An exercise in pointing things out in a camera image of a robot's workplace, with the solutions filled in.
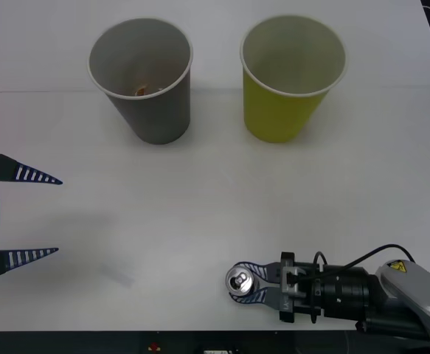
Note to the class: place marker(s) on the black robot torso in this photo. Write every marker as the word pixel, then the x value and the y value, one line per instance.
pixel 89 343

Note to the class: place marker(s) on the grey plastic waste bin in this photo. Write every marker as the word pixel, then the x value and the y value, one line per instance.
pixel 155 118

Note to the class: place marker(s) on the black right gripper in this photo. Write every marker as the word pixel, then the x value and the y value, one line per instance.
pixel 305 309

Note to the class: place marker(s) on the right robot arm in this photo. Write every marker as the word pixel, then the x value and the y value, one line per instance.
pixel 402 291

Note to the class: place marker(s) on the small orange can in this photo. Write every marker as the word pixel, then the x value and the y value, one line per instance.
pixel 141 90

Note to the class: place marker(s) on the yellow-green plastic waste bin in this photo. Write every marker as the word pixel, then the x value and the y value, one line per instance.
pixel 273 114

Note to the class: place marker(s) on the silver drink can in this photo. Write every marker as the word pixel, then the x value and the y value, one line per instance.
pixel 239 281

